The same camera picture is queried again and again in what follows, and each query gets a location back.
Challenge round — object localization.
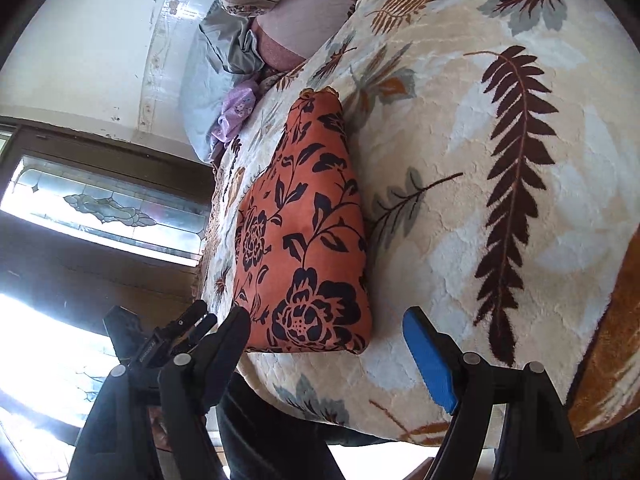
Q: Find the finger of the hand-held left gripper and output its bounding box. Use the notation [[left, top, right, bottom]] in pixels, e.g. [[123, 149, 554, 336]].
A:
[[172, 300, 208, 333], [182, 312, 218, 348]]

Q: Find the orange floral garment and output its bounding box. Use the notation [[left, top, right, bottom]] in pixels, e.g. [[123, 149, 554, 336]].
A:
[[232, 89, 373, 356]]

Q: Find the grey-blue pillow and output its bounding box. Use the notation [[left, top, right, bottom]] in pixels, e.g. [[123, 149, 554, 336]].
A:
[[180, 0, 266, 161]]

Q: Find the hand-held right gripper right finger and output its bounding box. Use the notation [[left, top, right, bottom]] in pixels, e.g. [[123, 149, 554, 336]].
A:
[[402, 306, 586, 480]]

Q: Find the cream leaf-print blanket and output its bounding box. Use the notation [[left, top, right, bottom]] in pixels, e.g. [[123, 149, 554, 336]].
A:
[[192, 0, 640, 451]]

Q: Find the purple cloth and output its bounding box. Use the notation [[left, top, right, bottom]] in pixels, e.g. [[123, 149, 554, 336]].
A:
[[210, 85, 258, 148]]

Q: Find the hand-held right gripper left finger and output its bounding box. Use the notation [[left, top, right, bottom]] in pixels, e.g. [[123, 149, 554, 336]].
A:
[[67, 305, 251, 480]]

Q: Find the brown door with patterned glass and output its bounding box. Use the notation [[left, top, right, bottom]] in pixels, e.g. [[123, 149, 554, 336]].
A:
[[0, 115, 216, 480]]

